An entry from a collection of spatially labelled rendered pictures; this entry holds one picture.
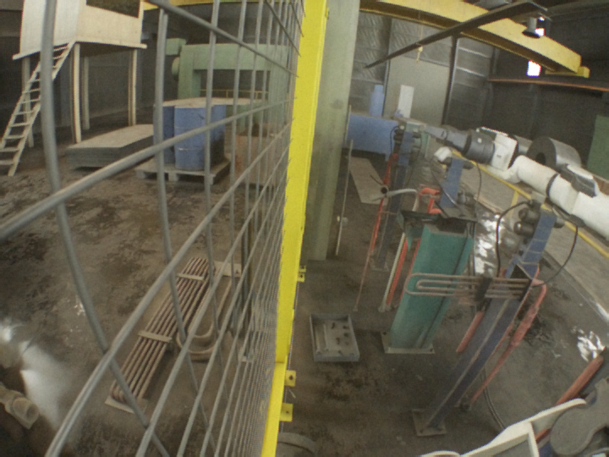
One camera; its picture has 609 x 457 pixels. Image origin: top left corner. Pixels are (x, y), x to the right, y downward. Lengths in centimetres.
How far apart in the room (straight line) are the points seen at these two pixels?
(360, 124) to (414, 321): 536
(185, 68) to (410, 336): 1044
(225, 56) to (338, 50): 868
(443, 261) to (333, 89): 133
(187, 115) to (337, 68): 251
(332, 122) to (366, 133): 453
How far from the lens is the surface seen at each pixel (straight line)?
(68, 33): 847
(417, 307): 171
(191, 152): 426
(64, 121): 1458
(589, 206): 80
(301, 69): 75
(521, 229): 97
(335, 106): 217
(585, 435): 73
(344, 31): 222
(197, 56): 1105
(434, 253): 153
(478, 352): 122
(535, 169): 87
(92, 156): 542
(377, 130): 673
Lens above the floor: 133
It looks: 26 degrees down
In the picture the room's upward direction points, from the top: 6 degrees clockwise
